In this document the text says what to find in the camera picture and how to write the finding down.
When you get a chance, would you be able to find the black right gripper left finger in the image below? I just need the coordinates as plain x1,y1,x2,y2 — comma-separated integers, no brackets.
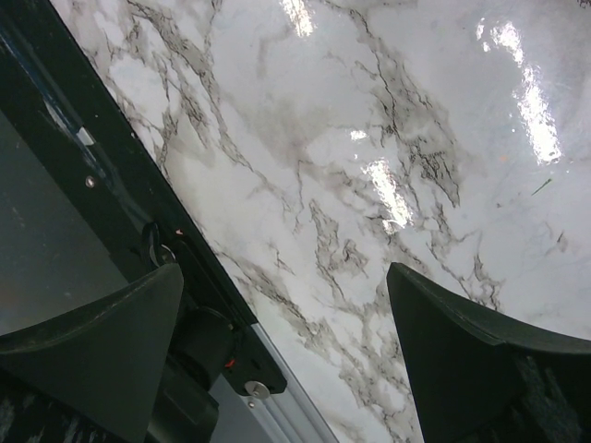
1,264,184,442

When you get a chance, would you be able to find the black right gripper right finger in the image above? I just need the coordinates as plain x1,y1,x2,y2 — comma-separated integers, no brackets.
387,263,590,442

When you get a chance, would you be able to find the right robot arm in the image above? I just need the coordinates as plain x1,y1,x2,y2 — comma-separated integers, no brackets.
1,263,590,442

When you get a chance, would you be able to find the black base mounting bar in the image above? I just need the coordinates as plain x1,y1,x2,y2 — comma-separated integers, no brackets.
1,1,287,394

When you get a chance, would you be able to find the aluminium rail frame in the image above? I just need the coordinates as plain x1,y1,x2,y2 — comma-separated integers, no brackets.
211,324,338,442

